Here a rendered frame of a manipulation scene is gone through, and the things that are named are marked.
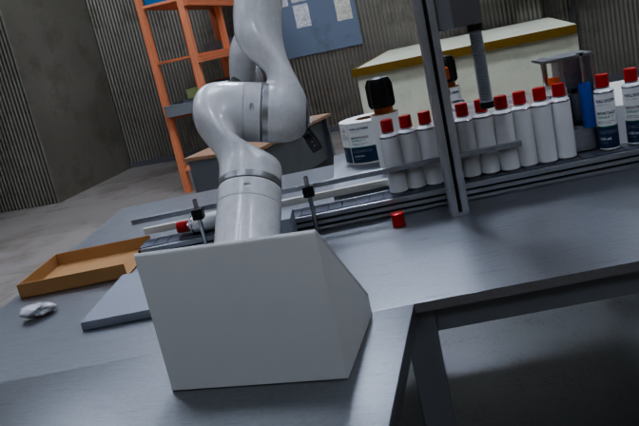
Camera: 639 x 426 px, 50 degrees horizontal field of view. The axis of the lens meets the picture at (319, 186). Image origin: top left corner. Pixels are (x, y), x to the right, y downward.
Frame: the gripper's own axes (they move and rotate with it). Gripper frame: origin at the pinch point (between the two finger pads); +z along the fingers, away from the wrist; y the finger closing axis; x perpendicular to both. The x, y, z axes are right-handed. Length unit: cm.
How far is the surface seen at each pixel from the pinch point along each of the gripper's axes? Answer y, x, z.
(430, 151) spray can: -2.2, -25.5, 18.1
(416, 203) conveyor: -5.9, -15.1, 27.3
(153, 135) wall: 812, 298, -35
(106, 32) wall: 819, 269, -194
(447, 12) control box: -18, -45, -12
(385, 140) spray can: -2.9, -17.0, 9.0
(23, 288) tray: -14, 86, -10
